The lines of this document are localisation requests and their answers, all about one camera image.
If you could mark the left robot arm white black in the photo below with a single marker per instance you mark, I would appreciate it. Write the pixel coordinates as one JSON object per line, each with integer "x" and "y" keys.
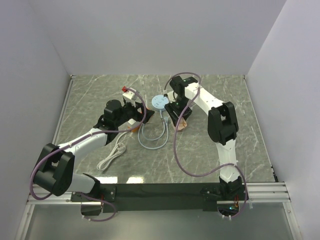
{"x": 54, "y": 170}

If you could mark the pink cube plug adapter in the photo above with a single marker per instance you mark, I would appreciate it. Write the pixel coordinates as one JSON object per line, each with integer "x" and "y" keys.
{"x": 182, "y": 125}

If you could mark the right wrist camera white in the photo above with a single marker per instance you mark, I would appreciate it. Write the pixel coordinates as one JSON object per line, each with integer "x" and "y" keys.
{"x": 170, "y": 94}

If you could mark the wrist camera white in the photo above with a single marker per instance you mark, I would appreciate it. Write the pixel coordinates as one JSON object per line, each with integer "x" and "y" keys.
{"x": 170, "y": 94}
{"x": 129, "y": 96}

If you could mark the round blue power socket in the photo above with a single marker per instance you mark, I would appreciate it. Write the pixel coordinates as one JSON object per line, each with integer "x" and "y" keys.
{"x": 159, "y": 102}

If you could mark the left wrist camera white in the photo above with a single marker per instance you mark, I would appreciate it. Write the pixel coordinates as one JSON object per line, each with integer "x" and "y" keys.
{"x": 129, "y": 96}

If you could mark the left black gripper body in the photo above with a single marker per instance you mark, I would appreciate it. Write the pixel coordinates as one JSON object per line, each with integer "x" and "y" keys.
{"x": 129, "y": 112}

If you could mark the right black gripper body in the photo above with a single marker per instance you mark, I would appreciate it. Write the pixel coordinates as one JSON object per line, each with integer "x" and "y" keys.
{"x": 178, "y": 107}

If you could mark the white cube plug adapter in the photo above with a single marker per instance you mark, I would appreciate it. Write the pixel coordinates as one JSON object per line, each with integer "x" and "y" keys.
{"x": 132, "y": 123}

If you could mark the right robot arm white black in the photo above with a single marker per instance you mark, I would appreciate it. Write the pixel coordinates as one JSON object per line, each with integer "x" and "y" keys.
{"x": 222, "y": 128}

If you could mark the black base bar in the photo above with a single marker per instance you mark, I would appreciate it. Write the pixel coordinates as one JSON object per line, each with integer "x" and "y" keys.
{"x": 161, "y": 196}

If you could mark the aluminium frame rail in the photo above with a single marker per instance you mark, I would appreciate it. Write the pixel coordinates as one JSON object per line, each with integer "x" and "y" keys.
{"x": 257, "y": 192}

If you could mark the orange power strip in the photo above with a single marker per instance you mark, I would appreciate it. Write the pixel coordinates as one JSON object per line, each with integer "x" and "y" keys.
{"x": 133, "y": 128}

